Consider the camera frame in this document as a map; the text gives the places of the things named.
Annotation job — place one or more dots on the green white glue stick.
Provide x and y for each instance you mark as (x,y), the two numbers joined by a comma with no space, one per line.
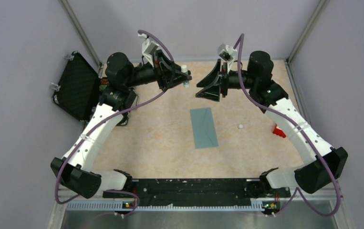
(186,74)

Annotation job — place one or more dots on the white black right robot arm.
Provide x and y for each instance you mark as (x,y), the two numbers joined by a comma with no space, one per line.
(322,163)

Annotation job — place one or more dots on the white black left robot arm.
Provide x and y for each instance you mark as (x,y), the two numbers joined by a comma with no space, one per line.
(74,169)

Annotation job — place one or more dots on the black poker chip case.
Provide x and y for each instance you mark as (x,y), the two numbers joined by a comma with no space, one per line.
(77,92)

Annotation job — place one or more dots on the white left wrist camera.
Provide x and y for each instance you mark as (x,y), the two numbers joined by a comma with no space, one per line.
(149,47)

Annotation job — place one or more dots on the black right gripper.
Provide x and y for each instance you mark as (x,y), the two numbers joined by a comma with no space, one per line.
(213,92)

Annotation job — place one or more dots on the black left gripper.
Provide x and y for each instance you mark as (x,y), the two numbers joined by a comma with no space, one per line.
(164,72)

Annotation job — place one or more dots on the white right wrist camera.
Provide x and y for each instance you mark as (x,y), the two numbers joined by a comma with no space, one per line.
(226,52)

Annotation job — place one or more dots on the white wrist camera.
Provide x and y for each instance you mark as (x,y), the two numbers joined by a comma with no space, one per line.
(226,52)
(149,47)

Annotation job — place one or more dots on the aluminium front frame rail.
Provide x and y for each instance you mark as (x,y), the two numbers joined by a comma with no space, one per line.
(125,203)

